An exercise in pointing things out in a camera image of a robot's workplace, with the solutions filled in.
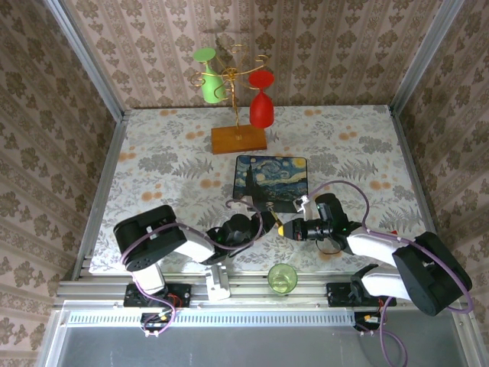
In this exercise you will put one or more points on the key with yellow head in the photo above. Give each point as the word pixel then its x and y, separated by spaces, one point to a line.
pixel 281 230

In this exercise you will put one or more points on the starry night painting pad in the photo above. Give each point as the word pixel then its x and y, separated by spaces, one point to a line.
pixel 282 176

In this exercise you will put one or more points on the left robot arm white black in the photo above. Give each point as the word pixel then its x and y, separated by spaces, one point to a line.
pixel 153 237

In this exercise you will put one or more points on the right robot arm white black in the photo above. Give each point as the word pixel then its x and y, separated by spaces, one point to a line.
pixel 374 244

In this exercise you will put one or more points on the green transparent plastic cup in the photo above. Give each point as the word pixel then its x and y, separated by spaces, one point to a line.
pixel 282 281

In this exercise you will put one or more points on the red yellow snack bag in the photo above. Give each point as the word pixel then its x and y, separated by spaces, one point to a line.
pixel 392 232

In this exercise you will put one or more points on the right black connector box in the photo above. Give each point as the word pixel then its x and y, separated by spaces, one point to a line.
pixel 368 321

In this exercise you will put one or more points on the black connector box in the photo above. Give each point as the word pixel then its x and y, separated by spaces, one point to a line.
pixel 368 321
pixel 156 321

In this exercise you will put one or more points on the red wine glass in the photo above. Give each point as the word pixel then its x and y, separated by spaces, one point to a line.
pixel 261 107

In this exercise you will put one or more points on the grey metal sheet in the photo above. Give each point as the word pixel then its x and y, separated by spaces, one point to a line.
pixel 248 346

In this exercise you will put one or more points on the left black connector box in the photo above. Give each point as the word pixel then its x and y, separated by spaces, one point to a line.
pixel 156 321

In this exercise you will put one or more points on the green wine glass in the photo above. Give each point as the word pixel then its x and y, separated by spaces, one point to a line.
pixel 212 86

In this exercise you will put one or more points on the white plastic bracket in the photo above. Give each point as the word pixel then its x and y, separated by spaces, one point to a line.
pixel 217 284

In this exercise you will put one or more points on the aluminium front rail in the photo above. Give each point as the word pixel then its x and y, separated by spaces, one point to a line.
pixel 252 296

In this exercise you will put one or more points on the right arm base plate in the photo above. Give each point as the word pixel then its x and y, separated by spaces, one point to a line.
pixel 338 294

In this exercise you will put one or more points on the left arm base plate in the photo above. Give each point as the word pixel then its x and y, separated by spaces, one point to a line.
pixel 179 294

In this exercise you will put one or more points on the aluminium side rail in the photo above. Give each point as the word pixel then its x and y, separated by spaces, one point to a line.
pixel 418 183
pixel 103 183

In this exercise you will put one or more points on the aluminium corner post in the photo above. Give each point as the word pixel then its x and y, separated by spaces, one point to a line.
pixel 86 57
pixel 426 53

